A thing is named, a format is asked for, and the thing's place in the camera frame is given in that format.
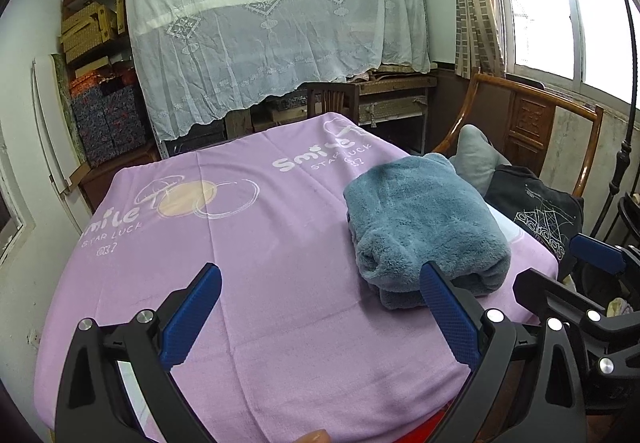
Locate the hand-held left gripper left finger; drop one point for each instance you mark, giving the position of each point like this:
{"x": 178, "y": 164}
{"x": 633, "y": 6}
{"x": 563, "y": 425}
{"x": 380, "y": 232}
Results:
{"x": 192, "y": 318}

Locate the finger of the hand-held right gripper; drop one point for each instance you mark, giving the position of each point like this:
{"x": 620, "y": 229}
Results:
{"x": 540, "y": 290}
{"x": 597, "y": 255}

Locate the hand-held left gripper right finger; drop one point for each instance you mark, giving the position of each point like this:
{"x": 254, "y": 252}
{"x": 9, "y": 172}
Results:
{"x": 450, "y": 318}

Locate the blue fleece jacket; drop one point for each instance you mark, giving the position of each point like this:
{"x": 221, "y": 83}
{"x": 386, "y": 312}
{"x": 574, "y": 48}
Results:
{"x": 425, "y": 213}

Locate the person's left hand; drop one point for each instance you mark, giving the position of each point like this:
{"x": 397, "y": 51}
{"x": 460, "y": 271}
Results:
{"x": 312, "y": 437}

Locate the black printed garment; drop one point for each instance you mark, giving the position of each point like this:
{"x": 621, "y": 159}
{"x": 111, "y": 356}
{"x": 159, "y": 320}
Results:
{"x": 530, "y": 213}

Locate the purple printed blanket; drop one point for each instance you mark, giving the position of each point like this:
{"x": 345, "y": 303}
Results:
{"x": 275, "y": 273}

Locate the curved wooden armchair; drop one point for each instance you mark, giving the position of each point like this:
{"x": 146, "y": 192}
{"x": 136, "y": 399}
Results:
{"x": 592, "y": 148}

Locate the red cloth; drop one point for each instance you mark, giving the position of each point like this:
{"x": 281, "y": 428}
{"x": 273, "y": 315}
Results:
{"x": 425, "y": 425}

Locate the black floor lamp stand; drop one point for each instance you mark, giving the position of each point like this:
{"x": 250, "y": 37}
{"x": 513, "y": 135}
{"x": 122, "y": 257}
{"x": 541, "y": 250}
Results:
{"x": 625, "y": 133}

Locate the grey pillow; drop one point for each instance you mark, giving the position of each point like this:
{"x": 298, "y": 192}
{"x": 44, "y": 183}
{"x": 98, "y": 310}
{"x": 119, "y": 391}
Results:
{"x": 477, "y": 158}

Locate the floral storage box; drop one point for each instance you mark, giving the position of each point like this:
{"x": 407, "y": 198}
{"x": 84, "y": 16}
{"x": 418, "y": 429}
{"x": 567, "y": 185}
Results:
{"x": 130, "y": 118}
{"x": 92, "y": 130}

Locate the white boards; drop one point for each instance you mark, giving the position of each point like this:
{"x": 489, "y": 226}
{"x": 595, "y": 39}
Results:
{"x": 52, "y": 123}

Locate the green patterned roll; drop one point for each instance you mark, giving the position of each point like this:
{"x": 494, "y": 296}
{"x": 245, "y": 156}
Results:
{"x": 67, "y": 113}

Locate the dark wooden chair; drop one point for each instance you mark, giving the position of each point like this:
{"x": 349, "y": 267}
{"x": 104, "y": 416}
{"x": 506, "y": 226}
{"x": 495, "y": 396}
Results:
{"x": 330, "y": 98}

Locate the bright window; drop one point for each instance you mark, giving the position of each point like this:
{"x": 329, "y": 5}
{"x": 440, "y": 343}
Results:
{"x": 540, "y": 8}

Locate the orange boxes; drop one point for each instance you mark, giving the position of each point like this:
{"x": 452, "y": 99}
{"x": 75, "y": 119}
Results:
{"x": 100, "y": 80}

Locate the white lace cloth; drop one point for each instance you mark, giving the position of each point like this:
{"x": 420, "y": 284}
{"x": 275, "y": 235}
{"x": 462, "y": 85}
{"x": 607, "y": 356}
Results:
{"x": 275, "y": 23}

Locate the stack of yellow boxes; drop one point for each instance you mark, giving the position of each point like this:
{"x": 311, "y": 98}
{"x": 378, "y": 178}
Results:
{"x": 85, "y": 30}

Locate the white wall socket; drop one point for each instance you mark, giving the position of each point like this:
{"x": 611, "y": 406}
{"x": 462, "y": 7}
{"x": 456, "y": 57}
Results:
{"x": 34, "y": 339}

